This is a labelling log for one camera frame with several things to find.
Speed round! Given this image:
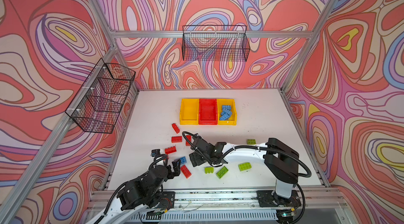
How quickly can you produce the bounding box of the red lego brick on side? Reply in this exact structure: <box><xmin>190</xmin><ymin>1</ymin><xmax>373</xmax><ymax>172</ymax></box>
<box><xmin>164</xmin><ymin>146</ymin><xmax>177</xmax><ymax>155</ymax></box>

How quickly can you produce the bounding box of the right yellow plastic bin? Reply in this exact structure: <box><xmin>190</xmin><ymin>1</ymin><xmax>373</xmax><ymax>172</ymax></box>
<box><xmin>217</xmin><ymin>99</ymin><xmax>237</xmax><ymax>126</ymax></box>

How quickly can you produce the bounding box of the red lego brick upright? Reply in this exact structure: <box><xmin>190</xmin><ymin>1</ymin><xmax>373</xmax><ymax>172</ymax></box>
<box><xmin>186</xmin><ymin>135</ymin><xmax>192</xmax><ymax>146</ymax></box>

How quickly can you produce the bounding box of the red plastic bin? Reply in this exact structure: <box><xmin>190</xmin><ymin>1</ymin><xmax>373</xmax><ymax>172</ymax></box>
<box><xmin>198</xmin><ymin>99</ymin><xmax>218</xmax><ymax>125</ymax></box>

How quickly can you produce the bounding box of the blue lego brick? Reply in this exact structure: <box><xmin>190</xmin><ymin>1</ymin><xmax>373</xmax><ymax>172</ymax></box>
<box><xmin>221</xmin><ymin>109</ymin><xmax>232</xmax><ymax>116</ymax></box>
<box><xmin>220</xmin><ymin>113</ymin><xmax>231</xmax><ymax>121</ymax></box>
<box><xmin>180</xmin><ymin>157</ymin><xmax>187</xmax><ymax>165</ymax></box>
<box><xmin>222</xmin><ymin>105</ymin><xmax>232</xmax><ymax>111</ymax></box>

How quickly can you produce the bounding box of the black wire basket back wall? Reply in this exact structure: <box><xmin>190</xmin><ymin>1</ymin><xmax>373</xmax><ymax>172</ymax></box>
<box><xmin>182</xmin><ymin>24</ymin><xmax>250</xmax><ymax>62</ymax></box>

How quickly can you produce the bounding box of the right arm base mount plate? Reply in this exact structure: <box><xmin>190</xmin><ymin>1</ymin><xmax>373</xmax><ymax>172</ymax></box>
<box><xmin>257</xmin><ymin>190</ymin><xmax>302</xmax><ymax>208</ymax></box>

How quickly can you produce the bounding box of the red lego brick near front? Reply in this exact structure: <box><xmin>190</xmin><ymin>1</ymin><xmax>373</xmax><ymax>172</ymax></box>
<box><xmin>181</xmin><ymin>165</ymin><xmax>192</xmax><ymax>179</ymax></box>

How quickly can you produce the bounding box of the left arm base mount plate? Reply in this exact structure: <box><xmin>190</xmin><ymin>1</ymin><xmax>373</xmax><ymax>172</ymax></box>
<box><xmin>148</xmin><ymin>191</ymin><xmax>175</xmax><ymax>211</ymax></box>

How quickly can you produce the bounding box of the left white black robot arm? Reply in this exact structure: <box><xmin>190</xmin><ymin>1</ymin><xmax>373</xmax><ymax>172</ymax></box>
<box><xmin>88</xmin><ymin>154</ymin><xmax>182</xmax><ymax>224</ymax></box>

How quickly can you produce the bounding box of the small green lego front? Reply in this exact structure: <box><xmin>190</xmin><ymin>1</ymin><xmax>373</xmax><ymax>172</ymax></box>
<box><xmin>204</xmin><ymin>167</ymin><xmax>214</xmax><ymax>174</ymax></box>

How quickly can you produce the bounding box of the yellow plastic bin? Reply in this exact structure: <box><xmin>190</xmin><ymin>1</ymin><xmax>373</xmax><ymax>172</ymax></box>
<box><xmin>179</xmin><ymin>99</ymin><xmax>199</xmax><ymax>125</ymax></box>
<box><xmin>217</xmin><ymin>99</ymin><xmax>237</xmax><ymax>126</ymax></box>

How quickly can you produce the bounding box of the red lego brick flat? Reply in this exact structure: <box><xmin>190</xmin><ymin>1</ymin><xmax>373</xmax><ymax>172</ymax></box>
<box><xmin>171</xmin><ymin>136</ymin><xmax>183</xmax><ymax>144</ymax></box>

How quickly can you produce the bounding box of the aluminium front rail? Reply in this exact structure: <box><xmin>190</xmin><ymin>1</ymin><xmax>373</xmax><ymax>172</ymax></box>
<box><xmin>85</xmin><ymin>187</ymin><xmax>348</xmax><ymax>215</ymax></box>

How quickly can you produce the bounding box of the red lego brick far left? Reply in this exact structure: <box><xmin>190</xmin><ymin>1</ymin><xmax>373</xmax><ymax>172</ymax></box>
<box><xmin>171</xmin><ymin>123</ymin><xmax>180</xmax><ymax>133</ymax></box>

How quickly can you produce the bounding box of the small green lego brick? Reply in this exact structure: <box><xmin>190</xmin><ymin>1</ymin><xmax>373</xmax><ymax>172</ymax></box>
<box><xmin>247</xmin><ymin>139</ymin><xmax>256</xmax><ymax>145</ymax></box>

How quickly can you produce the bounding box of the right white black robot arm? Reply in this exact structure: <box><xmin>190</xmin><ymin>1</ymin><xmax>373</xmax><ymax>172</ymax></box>
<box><xmin>182</xmin><ymin>131</ymin><xmax>312</xmax><ymax>207</ymax></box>

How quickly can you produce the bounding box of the black wire basket wall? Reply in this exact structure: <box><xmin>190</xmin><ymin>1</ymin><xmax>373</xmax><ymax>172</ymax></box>
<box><xmin>182</xmin><ymin>24</ymin><xmax>250</xmax><ymax>62</ymax></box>
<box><xmin>65</xmin><ymin>59</ymin><xmax>136</xmax><ymax>134</ymax></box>

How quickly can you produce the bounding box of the left yellow plastic bin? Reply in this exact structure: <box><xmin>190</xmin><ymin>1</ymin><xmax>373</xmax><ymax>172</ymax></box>
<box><xmin>179</xmin><ymin>99</ymin><xmax>199</xmax><ymax>125</ymax></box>

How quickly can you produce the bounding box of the black wire basket left wall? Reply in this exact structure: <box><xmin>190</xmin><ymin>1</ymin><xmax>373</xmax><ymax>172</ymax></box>
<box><xmin>65</xmin><ymin>59</ymin><xmax>136</xmax><ymax>134</ymax></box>

